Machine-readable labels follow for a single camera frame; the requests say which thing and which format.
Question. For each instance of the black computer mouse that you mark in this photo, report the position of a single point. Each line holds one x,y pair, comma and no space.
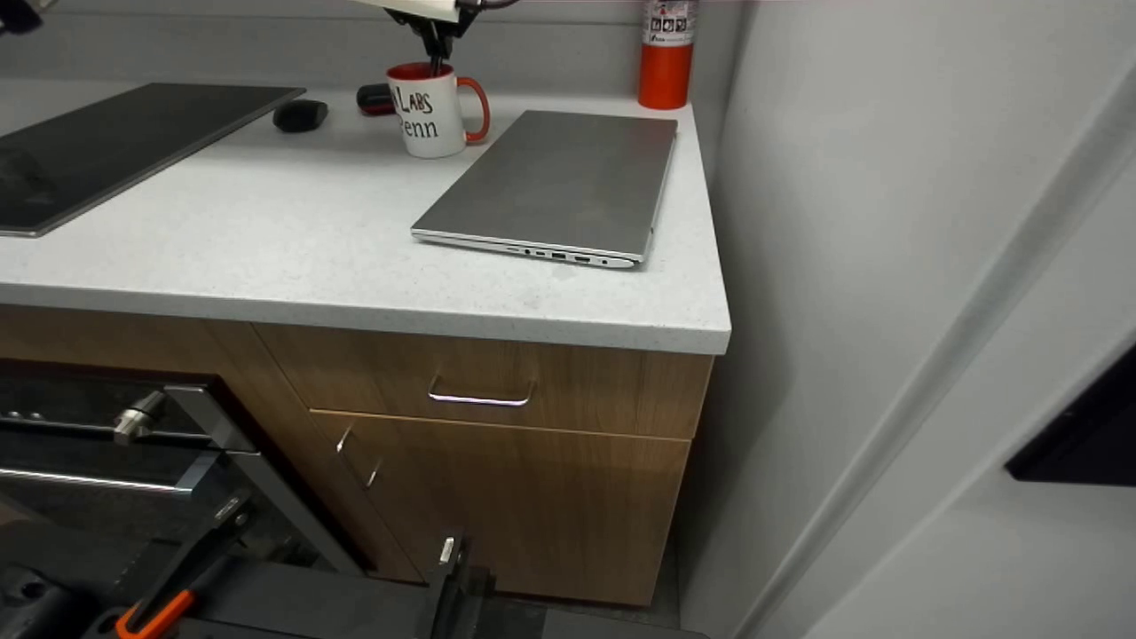
299,116

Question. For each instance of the small black red object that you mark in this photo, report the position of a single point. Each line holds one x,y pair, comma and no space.
374,102

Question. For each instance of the orange fire extinguisher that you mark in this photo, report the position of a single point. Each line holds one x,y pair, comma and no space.
665,54

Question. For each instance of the silver drawer handle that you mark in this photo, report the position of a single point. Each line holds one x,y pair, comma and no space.
476,400

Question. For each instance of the wooden cabinet door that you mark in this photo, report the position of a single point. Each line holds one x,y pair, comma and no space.
558,518

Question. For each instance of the orange handled clamp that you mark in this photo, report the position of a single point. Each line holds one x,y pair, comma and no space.
180,587

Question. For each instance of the silver closed laptop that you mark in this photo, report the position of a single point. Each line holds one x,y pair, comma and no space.
558,187

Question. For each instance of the white mug orange interior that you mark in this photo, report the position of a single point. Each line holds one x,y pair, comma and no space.
428,102

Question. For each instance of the black cooktop panel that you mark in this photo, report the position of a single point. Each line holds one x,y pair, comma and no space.
59,170

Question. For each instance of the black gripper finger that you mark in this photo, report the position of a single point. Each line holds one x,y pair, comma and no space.
436,37

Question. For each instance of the wooden drawer front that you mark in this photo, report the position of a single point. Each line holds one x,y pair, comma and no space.
571,390

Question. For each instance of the black metal stand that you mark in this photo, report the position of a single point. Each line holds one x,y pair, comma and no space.
454,595

